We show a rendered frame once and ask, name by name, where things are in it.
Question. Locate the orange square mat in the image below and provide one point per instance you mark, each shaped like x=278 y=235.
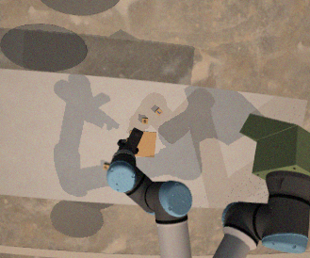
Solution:
x=147 y=145

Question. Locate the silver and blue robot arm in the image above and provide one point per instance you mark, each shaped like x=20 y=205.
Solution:
x=281 y=224

